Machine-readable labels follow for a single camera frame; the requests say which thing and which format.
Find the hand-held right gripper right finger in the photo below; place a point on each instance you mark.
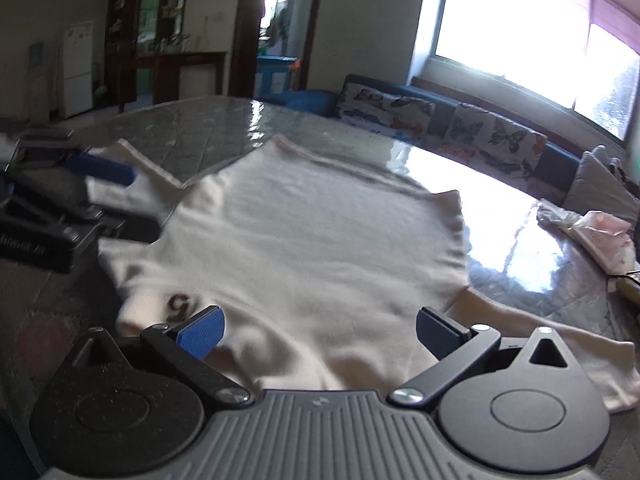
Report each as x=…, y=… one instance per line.
x=439, y=332

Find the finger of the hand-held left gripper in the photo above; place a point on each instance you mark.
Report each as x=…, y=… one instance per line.
x=105, y=169
x=130, y=227

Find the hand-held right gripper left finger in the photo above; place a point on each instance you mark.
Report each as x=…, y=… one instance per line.
x=202, y=332

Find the cream knit sweater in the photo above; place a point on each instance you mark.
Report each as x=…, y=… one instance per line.
x=310, y=240

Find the hanging clothes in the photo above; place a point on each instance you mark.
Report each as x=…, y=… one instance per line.
x=281, y=22

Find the white refrigerator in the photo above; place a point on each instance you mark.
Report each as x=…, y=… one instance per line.
x=77, y=70

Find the dark wooden console table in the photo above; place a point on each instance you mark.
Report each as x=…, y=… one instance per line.
x=200, y=57

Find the crumpled plastic bag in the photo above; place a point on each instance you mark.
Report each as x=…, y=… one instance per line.
x=550, y=215

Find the blue cabinet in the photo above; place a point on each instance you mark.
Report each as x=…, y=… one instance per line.
x=272, y=77

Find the yellow object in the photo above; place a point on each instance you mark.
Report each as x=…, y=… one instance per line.
x=627, y=287

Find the butterfly print cushion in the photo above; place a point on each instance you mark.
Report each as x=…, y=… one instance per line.
x=380, y=107
x=490, y=135

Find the grey pillow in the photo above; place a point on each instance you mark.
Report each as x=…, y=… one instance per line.
x=590, y=185

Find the blue sofa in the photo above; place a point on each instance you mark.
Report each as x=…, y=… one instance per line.
x=310, y=100

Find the large window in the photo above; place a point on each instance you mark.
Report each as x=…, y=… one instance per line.
x=490, y=25

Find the dark wooden wall cabinet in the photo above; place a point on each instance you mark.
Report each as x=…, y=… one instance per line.
x=125, y=35

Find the dark wooden door frame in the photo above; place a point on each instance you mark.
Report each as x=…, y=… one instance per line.
x=245, y=35

